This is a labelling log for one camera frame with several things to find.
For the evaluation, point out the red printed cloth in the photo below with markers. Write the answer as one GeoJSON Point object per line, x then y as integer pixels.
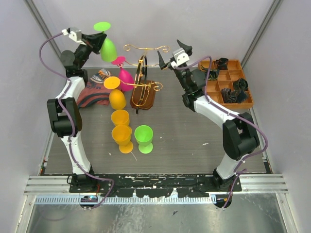
{"type": "Point", "coordinates": [95, 91]}

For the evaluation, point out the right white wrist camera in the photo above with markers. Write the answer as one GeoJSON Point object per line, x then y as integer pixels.
{"type": "Point", "coordinates": [180, 57]}

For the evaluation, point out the gold wire wine glass rack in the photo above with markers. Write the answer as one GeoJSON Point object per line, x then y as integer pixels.
{"type": "Point", "coordinates": [144, 90]}

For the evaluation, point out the green wine glass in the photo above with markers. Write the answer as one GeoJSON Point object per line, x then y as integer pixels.
{"type": "Point", "coordinates": [144, 136]}
{"type": "Point", "coordinates": [108, 50]}

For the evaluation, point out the orange wine glass front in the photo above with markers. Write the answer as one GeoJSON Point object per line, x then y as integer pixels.
{"type": "Point", "coordinates": [121, 134]}

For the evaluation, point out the orange compartment tray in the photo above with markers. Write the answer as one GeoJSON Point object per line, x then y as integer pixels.
{"type": "Point", "coordinates": [226, 79]}

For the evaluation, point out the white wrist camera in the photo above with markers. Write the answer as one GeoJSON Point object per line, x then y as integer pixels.
{"type": "Point", "coordinates": [180, 57]}
{"type": "Point", "coordinates": [74, 34]}

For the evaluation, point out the black crumpled item top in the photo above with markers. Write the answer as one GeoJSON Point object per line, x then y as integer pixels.
{"type": "Point", "coordinates": [222, 63]}

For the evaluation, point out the black crumpled item right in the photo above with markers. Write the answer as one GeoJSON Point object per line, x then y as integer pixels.
{"type": "Point", "coordinates": [241, 84]}

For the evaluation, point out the pink plastic wine glass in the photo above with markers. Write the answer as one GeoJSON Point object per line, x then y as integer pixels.
{"type": "Point", "coordinates": [125, 77]}

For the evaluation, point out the black crumpled item bottom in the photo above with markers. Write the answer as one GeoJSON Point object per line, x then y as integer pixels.
{"type": "Point", "coordinates": [233, 96]}

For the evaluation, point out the aluminium frame rail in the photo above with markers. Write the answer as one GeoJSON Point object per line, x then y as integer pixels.
{"type": "Point", "coordinates": [250, 183]}

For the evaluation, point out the slotted grey cable duct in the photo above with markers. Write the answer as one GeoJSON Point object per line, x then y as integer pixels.
{"type": "Point", "coordinates": [80, 199]}

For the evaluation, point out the yellow plastic wine glass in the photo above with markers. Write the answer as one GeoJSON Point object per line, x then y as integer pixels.
{"type": "Point", "coordinates": [116, 97]}

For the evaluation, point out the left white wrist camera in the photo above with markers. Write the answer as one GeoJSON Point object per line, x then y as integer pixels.
{"type": "Point", "coordinates": [74, 34]}

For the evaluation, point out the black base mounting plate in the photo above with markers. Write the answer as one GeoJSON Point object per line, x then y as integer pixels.
{"type": "Point", "coordinates": [151, 185]}

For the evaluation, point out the black crumpled item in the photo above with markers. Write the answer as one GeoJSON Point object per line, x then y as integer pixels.
{"type": "Point", "coordinates": [213, 74]}
{"type": "Point", "coordinates": [233, 96]}
{"type": "Point", "coordinates": [222, 63]}
{"type": "Point", "coordinates": [241, 84]}

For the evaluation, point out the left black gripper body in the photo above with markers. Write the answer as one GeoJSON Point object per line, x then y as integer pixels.
{"type": "Point", "coordinates": [83, 52]}

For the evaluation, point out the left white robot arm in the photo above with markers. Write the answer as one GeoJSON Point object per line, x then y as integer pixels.
{"type": "Point", "coordinates": [63, 111]}

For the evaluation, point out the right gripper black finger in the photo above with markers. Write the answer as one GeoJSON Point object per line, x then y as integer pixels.
{"type": "Point", "coordinates": [186, 48]}
{"type": "Point", "coordinates": [162, 64]}

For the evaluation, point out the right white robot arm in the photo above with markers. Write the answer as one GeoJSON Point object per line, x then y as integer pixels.
{"type": "Point", "coordinates": [240, 136]}

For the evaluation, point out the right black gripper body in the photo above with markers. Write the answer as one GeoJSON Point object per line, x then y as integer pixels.
{"type": "Point", "coordinates": [181, 74]}

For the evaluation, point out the black crumpled item left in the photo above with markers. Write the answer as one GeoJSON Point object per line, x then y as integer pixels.
{"type": "Point", "coordinates": [213, 74]}

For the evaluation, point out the orange wine glass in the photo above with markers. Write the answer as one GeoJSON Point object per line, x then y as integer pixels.
{"type": "Point", "coordinates": [120, 117]}
{"type": "Point", "coordinates": [121, 134]}

